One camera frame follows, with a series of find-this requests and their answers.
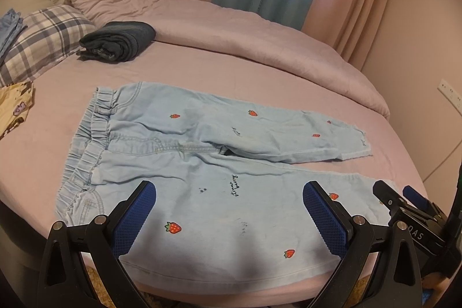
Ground light blue strawberry pants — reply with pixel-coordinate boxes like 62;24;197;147
56;82;389;295

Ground white wall socket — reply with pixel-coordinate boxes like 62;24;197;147
438;79;461;109

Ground pink bed with sheet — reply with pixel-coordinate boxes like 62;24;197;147
0;40;429;308

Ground plaid pillow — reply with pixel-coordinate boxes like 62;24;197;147
1;5;96;87

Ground yellow cartoon garment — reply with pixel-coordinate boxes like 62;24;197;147
0;81;34;138

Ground pink duvet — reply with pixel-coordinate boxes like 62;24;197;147
70;0;390;118

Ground dark folded jeans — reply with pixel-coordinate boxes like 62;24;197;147
77;21;157;63

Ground folded blue denim garment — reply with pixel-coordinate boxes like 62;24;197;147
0;9;27;61

